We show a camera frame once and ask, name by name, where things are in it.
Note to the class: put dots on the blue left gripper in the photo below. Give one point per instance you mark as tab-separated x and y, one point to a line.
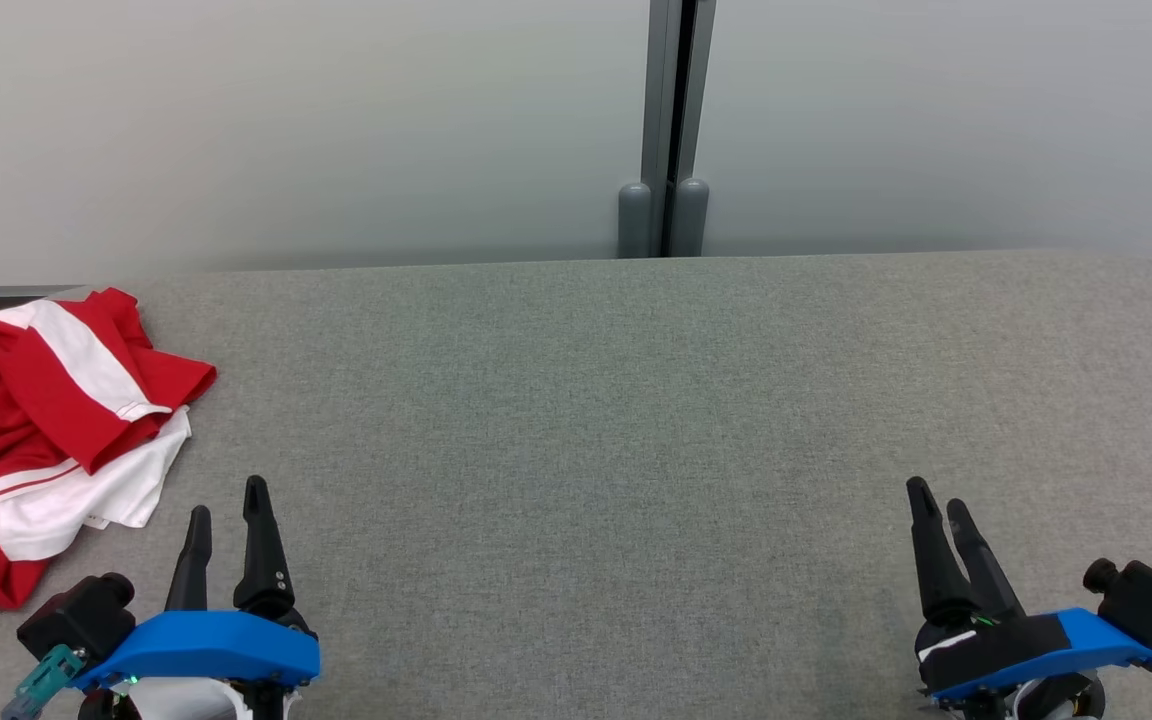
206	645

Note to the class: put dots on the grey rounded post bumper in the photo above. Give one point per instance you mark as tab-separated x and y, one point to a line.
690	218
634	220

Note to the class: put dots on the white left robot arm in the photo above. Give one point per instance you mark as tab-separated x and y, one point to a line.
186	705

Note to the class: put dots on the teal left camera connector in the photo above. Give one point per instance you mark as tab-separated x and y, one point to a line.
41	680

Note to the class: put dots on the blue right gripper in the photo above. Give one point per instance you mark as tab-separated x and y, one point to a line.
1016	650

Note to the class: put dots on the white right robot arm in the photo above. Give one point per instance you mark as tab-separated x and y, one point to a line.
1056	706

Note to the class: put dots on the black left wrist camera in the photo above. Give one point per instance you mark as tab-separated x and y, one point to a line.
76	615

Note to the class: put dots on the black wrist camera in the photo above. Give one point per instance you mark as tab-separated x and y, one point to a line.
1146	600
76	615

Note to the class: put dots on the red white basketball shorts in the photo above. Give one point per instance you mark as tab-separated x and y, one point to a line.
46	380

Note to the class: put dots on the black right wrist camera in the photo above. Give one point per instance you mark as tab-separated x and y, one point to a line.
1146	600

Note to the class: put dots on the grey partition post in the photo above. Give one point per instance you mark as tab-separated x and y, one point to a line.
676	100

